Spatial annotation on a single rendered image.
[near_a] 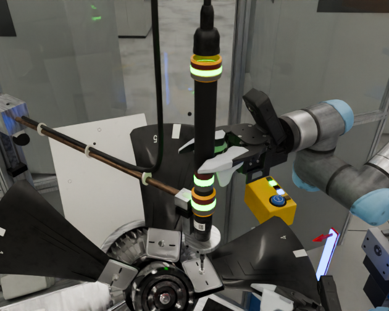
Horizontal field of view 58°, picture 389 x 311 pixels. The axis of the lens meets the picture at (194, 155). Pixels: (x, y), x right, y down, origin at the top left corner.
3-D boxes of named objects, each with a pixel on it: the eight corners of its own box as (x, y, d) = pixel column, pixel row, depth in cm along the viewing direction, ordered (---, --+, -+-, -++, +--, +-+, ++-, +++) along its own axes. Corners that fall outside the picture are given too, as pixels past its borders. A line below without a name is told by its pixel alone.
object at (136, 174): (15, 122, 90) (14, 117, 89) (20, 120, 91) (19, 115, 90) (184, 202, 65) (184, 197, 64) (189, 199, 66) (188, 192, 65)
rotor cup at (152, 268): (109, 275, 76) (112, 290, 63) (166, 237, 80) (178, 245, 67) (143, 332, 76) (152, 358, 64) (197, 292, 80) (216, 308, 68)
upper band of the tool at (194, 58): (184, 79, 49) (184, 58, 47) (201, 70, 52) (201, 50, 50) (210, 86, 47) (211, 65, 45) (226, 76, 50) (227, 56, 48)
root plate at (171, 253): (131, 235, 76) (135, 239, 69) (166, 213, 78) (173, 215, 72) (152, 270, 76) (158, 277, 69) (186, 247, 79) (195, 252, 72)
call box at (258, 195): (242, 203, 125) (245, 181, 119) (267, 197, 128) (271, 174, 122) (265, 235, 113) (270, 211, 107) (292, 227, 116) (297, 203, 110)
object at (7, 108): (-13, 127, 95) (-24, 99, 90) (12, 117, 100) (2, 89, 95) (10, 139, 90) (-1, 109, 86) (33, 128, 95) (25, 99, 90)
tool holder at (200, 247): (169, 239, 69) (167, 202, 63) (189, 218, 74) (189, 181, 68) (207, 260, 65) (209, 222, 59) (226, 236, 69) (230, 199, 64)
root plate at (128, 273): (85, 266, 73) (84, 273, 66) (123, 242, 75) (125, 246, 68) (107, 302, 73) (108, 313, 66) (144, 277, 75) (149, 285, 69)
